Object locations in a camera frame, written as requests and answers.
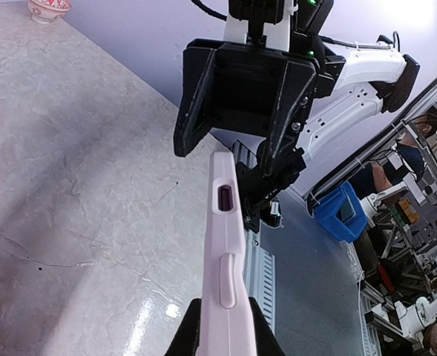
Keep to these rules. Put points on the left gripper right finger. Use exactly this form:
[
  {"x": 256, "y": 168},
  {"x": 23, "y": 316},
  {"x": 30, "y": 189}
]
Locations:
[{"x": 266, "y": 343}]

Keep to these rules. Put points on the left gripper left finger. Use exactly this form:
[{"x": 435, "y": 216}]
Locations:
[{"x": 186, "y": 339}]

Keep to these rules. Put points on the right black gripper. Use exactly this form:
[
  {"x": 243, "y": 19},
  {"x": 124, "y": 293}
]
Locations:
[{"x": 241, "y": 88}]

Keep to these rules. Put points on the pink phone case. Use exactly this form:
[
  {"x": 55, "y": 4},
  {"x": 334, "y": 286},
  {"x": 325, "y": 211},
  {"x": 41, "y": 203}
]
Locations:
[{"x": 226, "y": 321}]

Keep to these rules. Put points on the purple phone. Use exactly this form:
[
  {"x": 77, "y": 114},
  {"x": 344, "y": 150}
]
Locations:
[{"x": 225, "y": 199}]

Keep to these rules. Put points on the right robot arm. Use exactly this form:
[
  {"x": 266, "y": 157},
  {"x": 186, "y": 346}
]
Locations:
[{"x": 356, "y": 81}]

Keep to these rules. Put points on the blue storage bin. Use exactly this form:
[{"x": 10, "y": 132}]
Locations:
[{"x": 341, "y": 214}]

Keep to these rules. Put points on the red patterned bowl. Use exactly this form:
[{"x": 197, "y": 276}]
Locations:
[{"x": 46, "y": 11}]

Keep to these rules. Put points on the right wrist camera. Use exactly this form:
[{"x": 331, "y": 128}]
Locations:
[{"x": 260, "y": 23}]

